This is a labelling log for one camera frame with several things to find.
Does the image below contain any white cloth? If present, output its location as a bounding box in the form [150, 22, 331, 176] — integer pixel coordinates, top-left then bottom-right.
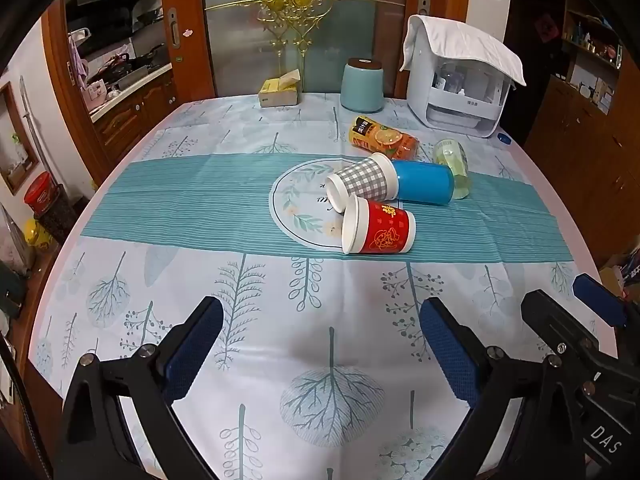
[399, 14, 527, 87]

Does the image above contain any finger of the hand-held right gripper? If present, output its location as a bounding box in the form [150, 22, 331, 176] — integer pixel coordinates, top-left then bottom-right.
[521, 290, 622, 362]
[572, 274, 640, 331]

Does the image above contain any yellow container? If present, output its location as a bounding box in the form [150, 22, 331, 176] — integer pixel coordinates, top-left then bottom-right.
[24, 217, 56, 247]

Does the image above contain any black range hood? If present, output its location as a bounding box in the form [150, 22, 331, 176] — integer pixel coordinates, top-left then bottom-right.
[65, 0, 163, 26]

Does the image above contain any grey checked paper cup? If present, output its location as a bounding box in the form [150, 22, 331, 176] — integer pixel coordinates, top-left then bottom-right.
[325, 154, 399, 216]

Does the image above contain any light blue canister brown lid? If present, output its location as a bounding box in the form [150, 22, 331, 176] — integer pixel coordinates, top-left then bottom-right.
[340, 58, 385, 113]

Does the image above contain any wooden framed picture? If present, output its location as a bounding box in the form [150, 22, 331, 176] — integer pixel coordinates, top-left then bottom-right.
[0, 81, 40, 196]

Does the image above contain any wooden kitchen counter cabinet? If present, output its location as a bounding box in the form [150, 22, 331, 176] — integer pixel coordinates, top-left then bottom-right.
[90, 62, 178, 161]

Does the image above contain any translucent green cup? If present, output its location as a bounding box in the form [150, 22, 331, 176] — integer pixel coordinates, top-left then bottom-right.
[432, 139, 472, 200]

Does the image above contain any dark woven basket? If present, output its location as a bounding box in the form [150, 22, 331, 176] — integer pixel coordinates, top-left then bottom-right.
[37, 187, 78, 246]

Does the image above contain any pink hanging cloth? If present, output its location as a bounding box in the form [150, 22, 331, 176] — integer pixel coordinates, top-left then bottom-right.
[67, 35, 90, 87]

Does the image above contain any blue cup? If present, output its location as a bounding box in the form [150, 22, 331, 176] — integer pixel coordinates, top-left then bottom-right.
[391, 160, 456, 206]

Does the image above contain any yellow tissue box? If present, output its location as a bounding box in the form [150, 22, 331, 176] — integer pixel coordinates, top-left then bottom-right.
[258, 69, 302, 108]

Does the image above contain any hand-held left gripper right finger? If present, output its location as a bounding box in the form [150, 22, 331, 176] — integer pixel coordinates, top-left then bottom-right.
[419, 297, 596, 480]

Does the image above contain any white countertop appliance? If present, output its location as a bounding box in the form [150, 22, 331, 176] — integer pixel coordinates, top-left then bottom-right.
[406, 30, 513, 138]

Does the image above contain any red paper cup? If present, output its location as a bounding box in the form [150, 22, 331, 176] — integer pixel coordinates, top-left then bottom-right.
[341, 195, 417, 256]

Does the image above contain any red plastic tub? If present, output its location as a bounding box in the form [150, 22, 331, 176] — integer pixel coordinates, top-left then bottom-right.
[24, 171, 58, 215]

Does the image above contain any tree print tablecloth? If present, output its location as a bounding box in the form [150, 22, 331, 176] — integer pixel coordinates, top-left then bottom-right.
[27, 91, 621, 480]

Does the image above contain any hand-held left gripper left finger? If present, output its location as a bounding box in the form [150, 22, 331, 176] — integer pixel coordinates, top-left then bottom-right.
[60, 296, 225, 480]

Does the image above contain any wooden shelf cabinet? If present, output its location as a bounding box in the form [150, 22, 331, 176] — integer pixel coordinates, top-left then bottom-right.
[530, 0, 640, 271]

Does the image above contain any frosted glass door panel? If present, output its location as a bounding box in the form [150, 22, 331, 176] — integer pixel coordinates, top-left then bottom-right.
[201, 0, 411, 98]

